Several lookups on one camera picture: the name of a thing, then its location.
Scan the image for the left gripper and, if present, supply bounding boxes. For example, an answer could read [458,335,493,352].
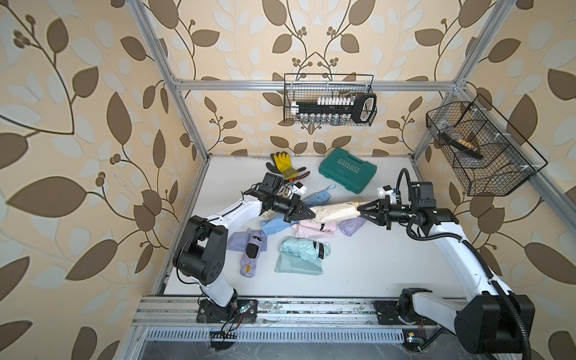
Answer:
[268,194,314,221]

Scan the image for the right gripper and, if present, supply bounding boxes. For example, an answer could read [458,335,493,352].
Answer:
[358,196,417,230]

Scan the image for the pink sleeved umbrella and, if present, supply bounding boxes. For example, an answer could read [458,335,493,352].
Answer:
[292,224,335,239]

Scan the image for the cream sleeved umbrella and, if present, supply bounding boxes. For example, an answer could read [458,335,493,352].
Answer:
[311,202,360,224]

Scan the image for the mint green umbrella sleeve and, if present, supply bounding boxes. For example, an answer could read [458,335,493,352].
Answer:
[275,253,323,276]

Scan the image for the purple umbrella sleeve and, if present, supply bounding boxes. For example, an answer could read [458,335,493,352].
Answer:
[226,229,268,252]

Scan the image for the purple umbrella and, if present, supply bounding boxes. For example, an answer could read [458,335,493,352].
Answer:
[240,230,266,278]

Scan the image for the blue sleeved umbrella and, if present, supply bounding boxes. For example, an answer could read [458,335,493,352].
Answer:
[262,214,297,236]

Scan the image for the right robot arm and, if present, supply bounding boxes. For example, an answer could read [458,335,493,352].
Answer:
[358,182,536,359]

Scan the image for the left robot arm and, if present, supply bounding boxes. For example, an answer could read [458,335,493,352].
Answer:
[172,172,315,308]

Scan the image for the orange black pliers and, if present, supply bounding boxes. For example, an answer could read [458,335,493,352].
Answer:
[287,171,311,183]

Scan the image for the yellow black work glove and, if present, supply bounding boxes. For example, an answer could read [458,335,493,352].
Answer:
[265,151,307,181]

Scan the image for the green plastic tool case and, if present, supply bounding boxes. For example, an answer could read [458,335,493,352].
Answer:
[319,148,377,194]

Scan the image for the tool in right basket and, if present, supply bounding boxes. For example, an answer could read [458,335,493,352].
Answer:
[440,131,484,160]

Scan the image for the black socket set holder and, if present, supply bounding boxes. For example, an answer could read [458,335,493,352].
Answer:
[287,93,377,126]

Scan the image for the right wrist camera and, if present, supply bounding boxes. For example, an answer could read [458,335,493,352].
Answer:
[376,185,398,203]

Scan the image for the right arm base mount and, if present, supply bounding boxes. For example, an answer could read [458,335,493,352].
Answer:
[373,287,437,326]

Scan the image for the back wire basket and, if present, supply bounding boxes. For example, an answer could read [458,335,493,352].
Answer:
[283,73,377,127]

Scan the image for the wire basket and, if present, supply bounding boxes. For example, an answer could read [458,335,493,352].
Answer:
[426,94,548,197]
[283,73,377,127]

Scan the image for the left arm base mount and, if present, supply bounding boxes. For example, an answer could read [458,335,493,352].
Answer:
[196,297,259,324]

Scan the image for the right wire basket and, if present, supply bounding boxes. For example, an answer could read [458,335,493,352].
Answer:
[426,94,548,197]

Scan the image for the aluminium front rail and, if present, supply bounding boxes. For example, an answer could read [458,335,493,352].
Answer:
[131,295,506,329]

